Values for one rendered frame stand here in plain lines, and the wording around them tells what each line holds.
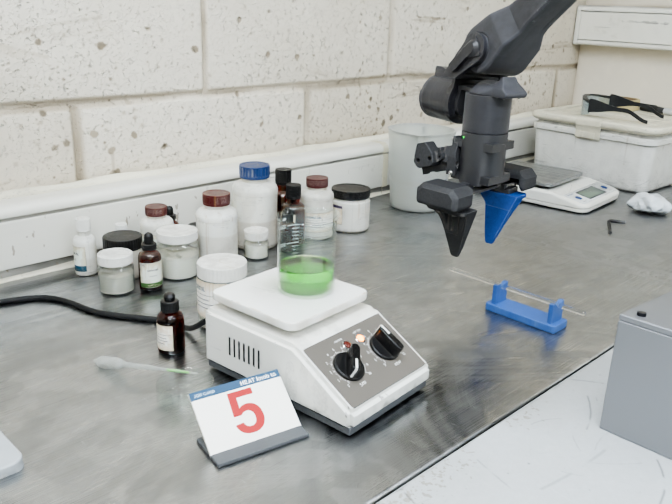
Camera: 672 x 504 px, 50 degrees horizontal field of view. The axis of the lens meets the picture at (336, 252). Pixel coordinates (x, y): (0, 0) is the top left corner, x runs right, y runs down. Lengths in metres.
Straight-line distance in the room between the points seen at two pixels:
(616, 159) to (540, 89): 0.40
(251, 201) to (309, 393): 0.49
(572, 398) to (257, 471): 0.33
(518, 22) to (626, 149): 0.85
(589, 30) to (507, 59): 1.21
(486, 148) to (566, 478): 0.41
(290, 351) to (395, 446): 0.13
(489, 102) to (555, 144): 0.87
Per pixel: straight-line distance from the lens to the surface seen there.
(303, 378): 0.68
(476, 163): 0.90
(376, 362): 0.71
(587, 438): 0.73
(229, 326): 0.73
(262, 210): 1.11
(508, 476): 0.65
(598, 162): 1.71
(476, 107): 0.90
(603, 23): 2.07
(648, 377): 0.70
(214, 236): 1.03
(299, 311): 0.70
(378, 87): 1.49
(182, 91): 1.19
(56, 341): 0.88
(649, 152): 1.66
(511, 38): 0.87
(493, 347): 0.86
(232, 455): 0.65
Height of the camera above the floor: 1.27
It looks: 19 degrees down
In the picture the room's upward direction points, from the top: 2 degrees clockwise
